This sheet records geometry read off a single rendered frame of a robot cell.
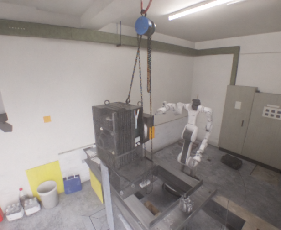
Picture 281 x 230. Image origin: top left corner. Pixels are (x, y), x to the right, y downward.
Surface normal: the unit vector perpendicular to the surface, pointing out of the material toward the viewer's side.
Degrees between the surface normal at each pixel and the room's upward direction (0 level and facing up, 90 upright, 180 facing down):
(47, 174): 87
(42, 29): 90
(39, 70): 90
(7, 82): 90
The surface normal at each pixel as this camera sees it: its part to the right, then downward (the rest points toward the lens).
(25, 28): 0.62, 0.22
